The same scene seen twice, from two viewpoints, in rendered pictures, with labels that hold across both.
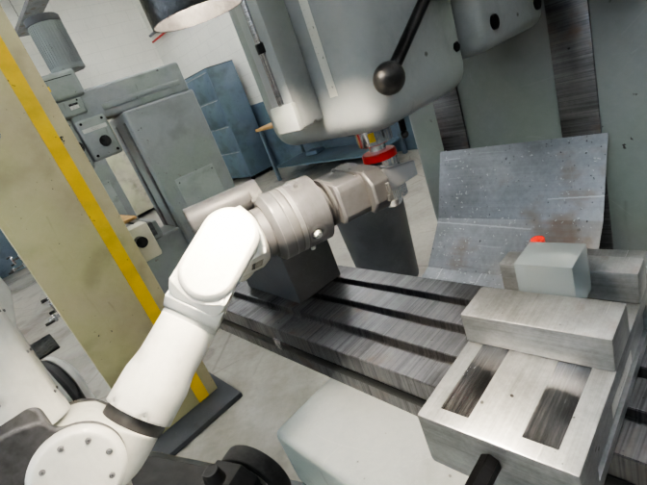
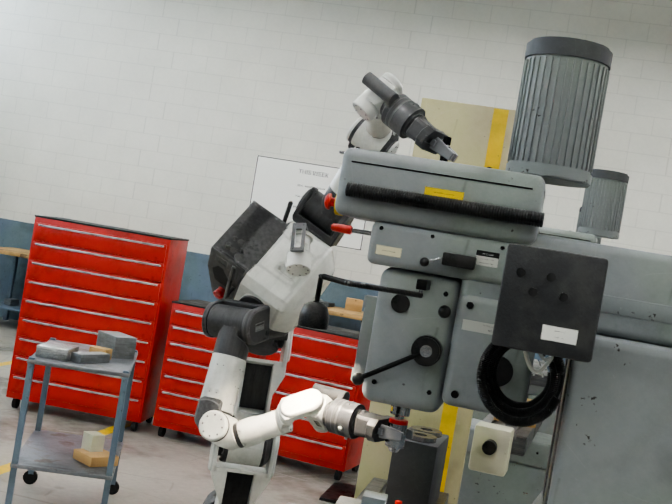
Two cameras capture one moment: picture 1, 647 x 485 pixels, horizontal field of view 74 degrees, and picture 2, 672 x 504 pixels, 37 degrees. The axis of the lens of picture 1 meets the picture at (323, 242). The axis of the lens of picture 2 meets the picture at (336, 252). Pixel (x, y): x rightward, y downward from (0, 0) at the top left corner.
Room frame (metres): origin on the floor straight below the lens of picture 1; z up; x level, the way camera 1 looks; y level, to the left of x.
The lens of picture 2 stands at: (-1.23, -1.79, 1.68)
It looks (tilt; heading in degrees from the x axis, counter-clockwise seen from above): 1 degrees down; 48
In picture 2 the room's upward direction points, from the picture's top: 10 degrees clockwise
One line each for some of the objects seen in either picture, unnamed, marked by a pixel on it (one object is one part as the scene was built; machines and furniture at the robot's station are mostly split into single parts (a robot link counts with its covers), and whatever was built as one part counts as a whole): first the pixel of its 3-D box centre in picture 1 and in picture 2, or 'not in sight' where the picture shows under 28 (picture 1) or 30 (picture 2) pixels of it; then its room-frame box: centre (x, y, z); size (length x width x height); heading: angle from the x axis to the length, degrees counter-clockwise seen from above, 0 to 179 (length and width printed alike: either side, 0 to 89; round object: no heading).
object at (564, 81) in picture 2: not in sight; (558, 113); (0.71, -0.31, 2.05); 0.20 x 0.20 x 0.32
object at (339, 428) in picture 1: (450, 388); not in sight; (0.57, -0.11, 0.84); 0.50 x 0.35 x 0.12; 126
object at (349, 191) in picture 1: (329, 202); (363, 424); (0.54, -0.03, 1.23); 0.13 x 0.12 x 0.10; 18
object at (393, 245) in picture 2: not in sight; (444, 254); (0.59, -0.15, 1.68); 0.34 x 0.24 x 0.10; 126
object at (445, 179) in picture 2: not in sight; (442, 198); (0.58, -0.13, 1.81); 0.47 x 0.26 x 0.16; 126
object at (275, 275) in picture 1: (276, 243); (417, 467); (0.90, 0.10, 1.08); 0.22 x 0.12 x 0.20; 33
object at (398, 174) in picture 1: (398, 176); (390, 434); (0.54, -0.12, 1.23); 0.06 x 0.02 x 0.03; 108
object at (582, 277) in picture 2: not in sight; (549, 301); (0.47, -0.55, 1.62); 0.20 x 0.09 x 0.21; 126
